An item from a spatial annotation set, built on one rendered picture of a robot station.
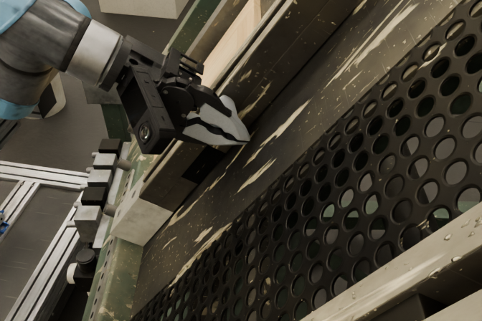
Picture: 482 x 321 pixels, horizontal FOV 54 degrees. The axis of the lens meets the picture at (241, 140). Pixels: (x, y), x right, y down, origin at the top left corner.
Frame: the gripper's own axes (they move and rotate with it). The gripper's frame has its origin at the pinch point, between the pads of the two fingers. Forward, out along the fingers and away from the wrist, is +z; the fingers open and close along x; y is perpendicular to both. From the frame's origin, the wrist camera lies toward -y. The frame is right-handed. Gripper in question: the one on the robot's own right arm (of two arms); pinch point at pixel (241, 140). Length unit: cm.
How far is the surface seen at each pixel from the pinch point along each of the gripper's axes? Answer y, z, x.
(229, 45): 35.8, 0.5, 6.4
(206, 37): 50, -1, 15
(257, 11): 36.2, 1.1, -2.7
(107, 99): 68, -11, 60
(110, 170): 38, -5, 56
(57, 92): 162, -27, 149
